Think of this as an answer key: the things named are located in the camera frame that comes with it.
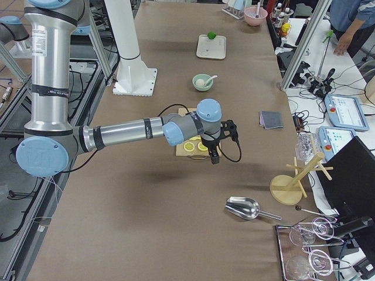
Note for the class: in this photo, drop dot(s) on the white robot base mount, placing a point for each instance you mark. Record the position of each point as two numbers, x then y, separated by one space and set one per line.
133 75

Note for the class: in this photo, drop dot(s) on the condiment bottle rack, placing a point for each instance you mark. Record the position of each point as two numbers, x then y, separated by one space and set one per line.
280 19

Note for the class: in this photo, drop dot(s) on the grey folded cloth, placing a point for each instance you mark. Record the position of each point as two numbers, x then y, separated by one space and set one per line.
270 119

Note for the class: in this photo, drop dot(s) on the wooden cutting board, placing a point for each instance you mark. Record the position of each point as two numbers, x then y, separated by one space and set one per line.
183 150

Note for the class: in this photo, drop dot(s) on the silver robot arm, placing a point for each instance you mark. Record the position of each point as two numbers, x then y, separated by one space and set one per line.
50 142

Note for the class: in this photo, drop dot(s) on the upper blue teach pendant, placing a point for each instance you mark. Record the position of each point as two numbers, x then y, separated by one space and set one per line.
346 112

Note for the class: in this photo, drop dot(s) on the white ceramic spoon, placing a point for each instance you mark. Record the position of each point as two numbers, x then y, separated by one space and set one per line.
210 79

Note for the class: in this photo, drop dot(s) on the aluminium frame post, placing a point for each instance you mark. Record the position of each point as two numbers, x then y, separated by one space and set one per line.
313 24

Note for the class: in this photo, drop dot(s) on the yellow plastic knife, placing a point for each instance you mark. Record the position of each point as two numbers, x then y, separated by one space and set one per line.
195 138

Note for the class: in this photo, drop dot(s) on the wooden mug tree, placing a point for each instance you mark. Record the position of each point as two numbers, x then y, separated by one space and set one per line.
289 190

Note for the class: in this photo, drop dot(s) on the pink bowl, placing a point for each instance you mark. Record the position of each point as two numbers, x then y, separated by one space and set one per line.
253 17

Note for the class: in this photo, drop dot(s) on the blue teach pendant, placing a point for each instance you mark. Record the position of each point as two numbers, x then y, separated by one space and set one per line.
333 139
346 112

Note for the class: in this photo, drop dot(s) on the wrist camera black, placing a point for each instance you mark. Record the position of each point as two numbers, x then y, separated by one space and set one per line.
229 130

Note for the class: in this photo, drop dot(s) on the single lemon slice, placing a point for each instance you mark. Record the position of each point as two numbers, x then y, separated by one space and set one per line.
202 147

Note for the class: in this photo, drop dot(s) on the black wire glass rack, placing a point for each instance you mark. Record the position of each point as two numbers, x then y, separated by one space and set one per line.
303 250

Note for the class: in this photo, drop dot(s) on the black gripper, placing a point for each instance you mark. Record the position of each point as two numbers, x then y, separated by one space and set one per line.
210 143

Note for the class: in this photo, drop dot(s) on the lower blue teach pendant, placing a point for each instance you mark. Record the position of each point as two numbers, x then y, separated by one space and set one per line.
333 139

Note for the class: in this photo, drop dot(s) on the mint green bowl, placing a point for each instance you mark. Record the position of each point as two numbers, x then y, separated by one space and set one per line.
202 87

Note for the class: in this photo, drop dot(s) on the clear plastic container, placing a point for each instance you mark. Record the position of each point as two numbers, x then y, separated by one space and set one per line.
307 146

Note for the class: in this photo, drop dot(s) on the green lime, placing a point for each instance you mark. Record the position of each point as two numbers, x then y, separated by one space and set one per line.
211 35

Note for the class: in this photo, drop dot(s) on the stacked lemon slices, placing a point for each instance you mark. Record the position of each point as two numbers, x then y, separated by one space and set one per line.
189 146

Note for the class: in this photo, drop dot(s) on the cream rabbit tray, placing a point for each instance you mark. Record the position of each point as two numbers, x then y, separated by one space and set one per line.
211 48

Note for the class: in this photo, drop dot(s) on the black monitor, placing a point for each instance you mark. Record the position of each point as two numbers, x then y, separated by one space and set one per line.
351 190

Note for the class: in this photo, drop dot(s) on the steel scoop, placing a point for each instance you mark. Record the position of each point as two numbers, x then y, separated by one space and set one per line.
247 208

